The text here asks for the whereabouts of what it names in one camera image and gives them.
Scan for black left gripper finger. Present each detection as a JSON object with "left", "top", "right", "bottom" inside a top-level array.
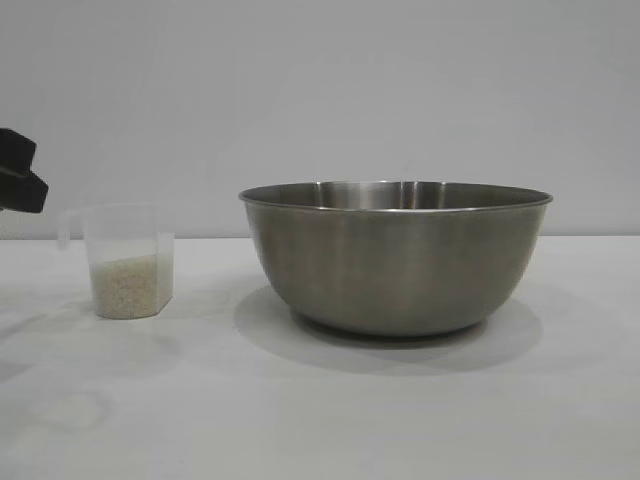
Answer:
[
  {"left": 0, "top": 127, "right": 39, "bottom": 178},
  {"left": 0, "top": 168, "right": 50, "bottom": 216}
]

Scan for clear plastic measuring cup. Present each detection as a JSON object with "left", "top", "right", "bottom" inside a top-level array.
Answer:
[{"left": 57, "top": 203, "right": 175, "bottom": 320}]

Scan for white rice grains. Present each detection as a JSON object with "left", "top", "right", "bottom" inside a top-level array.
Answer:
[{"left": 90, "top": 253, "right": 174, "bottom": 319}]

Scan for stainless steel mixing bowl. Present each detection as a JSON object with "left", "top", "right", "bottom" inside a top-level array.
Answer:
[{"left": 238, "top": 179, "right": 555, "bottom": 337}]

